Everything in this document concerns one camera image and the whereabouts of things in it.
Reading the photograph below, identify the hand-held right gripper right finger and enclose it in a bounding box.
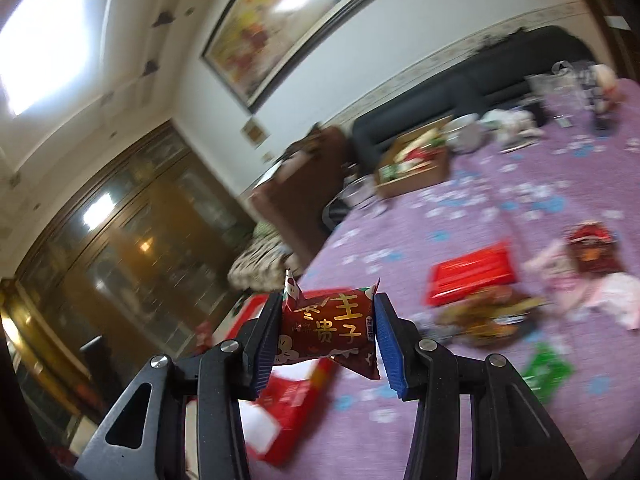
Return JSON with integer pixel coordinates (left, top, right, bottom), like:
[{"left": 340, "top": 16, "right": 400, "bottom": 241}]
[{"left": 372, "top": 292, "right": 588, "bottom": 480}]

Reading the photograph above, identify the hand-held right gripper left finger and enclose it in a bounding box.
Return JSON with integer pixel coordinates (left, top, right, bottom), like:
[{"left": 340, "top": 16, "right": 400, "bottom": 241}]
[{"left": 75, "top": 290, "right": 286, "bottom": 480}]

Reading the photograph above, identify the dark red snack packet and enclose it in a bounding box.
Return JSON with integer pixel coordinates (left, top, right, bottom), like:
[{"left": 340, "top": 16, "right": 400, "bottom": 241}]
[{"left": 282, "top": 269, "right": 382, "bottom": 381}]

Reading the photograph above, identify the shiny red snack packet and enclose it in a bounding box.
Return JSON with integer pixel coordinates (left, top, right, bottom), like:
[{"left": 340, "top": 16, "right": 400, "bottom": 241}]
[{"left": 562, "top": 222, "right": 626, "bottom": 276}]

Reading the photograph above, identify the red and white carton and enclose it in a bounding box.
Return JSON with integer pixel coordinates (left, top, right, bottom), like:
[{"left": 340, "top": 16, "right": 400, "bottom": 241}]
[{"left": 225, "top": 295, "right": 338, "bottom": 466}]

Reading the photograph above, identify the patterned cushion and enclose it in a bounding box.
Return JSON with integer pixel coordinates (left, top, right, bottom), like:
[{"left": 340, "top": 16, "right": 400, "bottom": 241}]
[{"left": 227, "top": 225, "right": 301, "bottom": 291}]

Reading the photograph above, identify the purple floral tablecloth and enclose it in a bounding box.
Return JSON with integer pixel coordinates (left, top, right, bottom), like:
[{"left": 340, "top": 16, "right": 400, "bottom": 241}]
[{"left": 240, "top": 77, "right": 640, "bottom": 480}]

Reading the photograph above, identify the brown gold snack packet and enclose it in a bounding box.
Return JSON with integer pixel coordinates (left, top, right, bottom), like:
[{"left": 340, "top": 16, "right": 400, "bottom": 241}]
[{"left": 435, "top": 290, "right": 546, "bottom": 348}]

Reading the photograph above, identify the brown armchair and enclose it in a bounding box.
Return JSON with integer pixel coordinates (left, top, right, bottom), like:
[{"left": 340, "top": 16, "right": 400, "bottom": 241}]
[{"left": 250, "top": 125, "right": 353, "bottom": 281}]

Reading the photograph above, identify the green snack packet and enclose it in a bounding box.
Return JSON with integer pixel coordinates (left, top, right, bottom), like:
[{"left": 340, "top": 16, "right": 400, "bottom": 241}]
[{"left": 520, "top": 342, "right": 575, "bottom": 403}]

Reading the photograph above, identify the wooden glass-door cabinet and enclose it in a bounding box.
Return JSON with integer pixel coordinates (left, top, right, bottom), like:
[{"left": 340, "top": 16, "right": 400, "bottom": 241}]
[{"left": 0, "top": 120, "right": 256, "bottom": 461}]

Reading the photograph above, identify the cardboard box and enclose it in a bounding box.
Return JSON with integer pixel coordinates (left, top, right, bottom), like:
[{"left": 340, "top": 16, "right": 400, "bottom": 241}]
[{"left": 374, "top": 116, "right": 453, "bottom": 200}]

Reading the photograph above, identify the pink snack packet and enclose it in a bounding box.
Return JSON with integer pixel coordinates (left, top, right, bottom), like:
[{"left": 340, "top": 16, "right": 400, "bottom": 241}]
[{"left": 525, "top": 240, "right": 640, "bottom": 331}]

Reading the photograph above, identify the white plush toy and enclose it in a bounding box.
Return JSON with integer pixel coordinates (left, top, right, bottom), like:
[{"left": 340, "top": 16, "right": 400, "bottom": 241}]
[{"left": 482, "top": 107, "right": 543, "bottom": 148}]

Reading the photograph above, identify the black sofa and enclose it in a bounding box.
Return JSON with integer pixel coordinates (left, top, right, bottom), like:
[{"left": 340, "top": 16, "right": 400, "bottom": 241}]
[{"left": 350, "top": 25, "right": 601, "bottom": 161}]

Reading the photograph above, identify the clear glass jar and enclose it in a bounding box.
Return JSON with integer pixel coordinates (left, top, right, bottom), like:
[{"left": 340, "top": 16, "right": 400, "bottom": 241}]
[{"left": 525, "top": 72, "right": 566, "bottom": 97}]

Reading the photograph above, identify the large framed painting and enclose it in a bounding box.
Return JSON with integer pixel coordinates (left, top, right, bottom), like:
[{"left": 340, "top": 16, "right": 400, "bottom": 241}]
[{"left": 200, "top": 0, "right": 401, "bottom": 115}]

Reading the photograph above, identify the small wall frame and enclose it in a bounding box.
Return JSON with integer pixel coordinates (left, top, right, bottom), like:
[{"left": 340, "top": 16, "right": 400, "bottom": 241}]
[{"left": 241, "top": 117, "right": 271, "bottom": 148}]

